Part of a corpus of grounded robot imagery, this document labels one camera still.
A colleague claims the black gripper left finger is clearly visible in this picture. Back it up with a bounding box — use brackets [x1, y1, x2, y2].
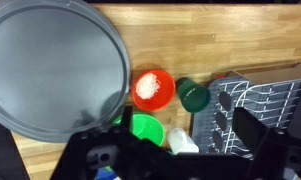
[49, 105, 178, 180]

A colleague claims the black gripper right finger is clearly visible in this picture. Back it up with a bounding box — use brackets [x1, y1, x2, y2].
[231, 106, 301, 180]

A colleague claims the white granules heap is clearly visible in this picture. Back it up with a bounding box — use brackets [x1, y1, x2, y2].
[135, 72, 161, 101]

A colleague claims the orange plastic bowl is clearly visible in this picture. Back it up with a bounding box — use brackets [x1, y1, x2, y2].
[131, 69, 177, 113]

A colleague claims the blue plate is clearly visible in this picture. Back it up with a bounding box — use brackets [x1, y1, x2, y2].
[95, 167, 118, 180]

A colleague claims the gray steel dish rack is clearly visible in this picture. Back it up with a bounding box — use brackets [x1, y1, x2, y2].
[191, 62, 301, 160]

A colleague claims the green plastic bowl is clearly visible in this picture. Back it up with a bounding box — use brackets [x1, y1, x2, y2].
[111, 112, 165, 148]

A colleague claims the white mug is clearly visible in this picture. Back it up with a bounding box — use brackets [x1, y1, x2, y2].
[166, 127, 201, 156]

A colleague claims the gray round tray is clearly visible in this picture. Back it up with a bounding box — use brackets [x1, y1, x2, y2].
[0, 0, 131, 144]

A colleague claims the dark green cup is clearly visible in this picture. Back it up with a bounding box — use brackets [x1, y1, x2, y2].
[174, 76, 212, 114]

